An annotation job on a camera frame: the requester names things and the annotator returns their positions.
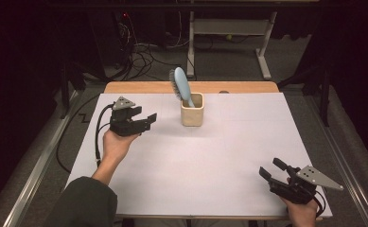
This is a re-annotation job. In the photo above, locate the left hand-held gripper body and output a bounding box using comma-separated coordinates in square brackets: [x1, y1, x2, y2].
[109, 96, 151, 137]

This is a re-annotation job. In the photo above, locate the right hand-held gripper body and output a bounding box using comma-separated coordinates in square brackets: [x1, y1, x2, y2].
[268, 165, 344, 205]

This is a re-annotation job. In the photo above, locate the beige square cup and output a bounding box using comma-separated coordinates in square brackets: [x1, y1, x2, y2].
[180, 92, 205, 128]

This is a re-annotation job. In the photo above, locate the light blue rice paddle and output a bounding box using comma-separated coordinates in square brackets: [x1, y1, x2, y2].
[168, 66, 196, 109]

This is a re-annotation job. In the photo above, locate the person's left hand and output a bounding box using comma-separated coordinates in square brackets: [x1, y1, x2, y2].
[102, 129, 141, 166]

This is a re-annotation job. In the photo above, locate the person's right hand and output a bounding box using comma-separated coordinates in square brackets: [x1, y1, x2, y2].
[279, 178, 319, 227]

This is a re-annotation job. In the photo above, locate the black metal stand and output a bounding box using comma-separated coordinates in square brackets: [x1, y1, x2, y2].
[277, 61, 335, 128]
[58, 61, 88, 120]

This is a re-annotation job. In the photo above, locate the black computer case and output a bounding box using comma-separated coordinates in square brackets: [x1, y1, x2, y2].
[88, 10, 133, 70]

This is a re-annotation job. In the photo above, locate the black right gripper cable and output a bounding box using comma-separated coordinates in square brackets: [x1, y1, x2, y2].
[312, 189, 327, 219]

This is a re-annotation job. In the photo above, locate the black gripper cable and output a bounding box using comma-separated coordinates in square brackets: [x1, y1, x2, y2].
[312, 189, 327, 219]
[95, 103, 114, 168]

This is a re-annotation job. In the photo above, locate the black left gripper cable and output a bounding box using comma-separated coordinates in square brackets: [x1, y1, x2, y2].
[95, 103, 114, 168]

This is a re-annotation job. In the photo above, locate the bundle of black cables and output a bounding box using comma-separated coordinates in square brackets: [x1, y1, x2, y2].
[118, 12, 185, 81]

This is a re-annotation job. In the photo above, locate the aluminium rail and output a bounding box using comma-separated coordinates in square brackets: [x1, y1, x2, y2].
[1, 89, 80, 227]
[304, 94, 368, 227]

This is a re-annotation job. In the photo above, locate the long black floor cable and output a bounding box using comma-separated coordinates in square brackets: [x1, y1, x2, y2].
[56, 94, 101, 174]

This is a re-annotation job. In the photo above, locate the white metal desk frame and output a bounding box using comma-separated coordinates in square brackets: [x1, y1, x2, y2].
[185, 10, 279, 80]

